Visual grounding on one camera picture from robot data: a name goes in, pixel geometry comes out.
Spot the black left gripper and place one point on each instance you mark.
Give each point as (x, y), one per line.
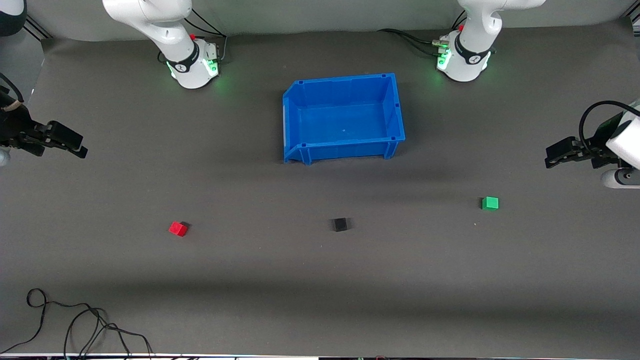
(598, 148)

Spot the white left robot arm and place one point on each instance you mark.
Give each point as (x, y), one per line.
(470, 65)

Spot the small black cube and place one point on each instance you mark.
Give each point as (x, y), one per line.
(340, 224)

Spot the small green cube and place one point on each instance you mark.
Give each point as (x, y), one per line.
(490, 203)

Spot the small red cube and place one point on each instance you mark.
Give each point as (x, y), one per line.
(178, 229)

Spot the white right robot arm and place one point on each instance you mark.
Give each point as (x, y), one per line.
(185, 70)

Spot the blue plastic storage bin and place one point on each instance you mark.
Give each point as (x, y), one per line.
(345, 117)

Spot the dark grey table mat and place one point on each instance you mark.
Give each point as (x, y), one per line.
(300, 280)

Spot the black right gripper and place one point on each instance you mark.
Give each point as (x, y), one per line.
(16, 126)

